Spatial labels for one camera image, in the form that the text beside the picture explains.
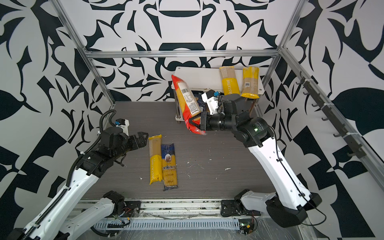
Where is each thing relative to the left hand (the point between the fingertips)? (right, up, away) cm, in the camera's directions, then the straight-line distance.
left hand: (140, 133), depth 73 cm
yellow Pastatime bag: (+4, -17, +14) cm, 23 cm away
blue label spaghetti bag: (+12, -22, +12) cm, 28 cm away
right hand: (+25, +7, -15) cm, 30 cm away
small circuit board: (+50, -43, -2) cm, 66 cm away
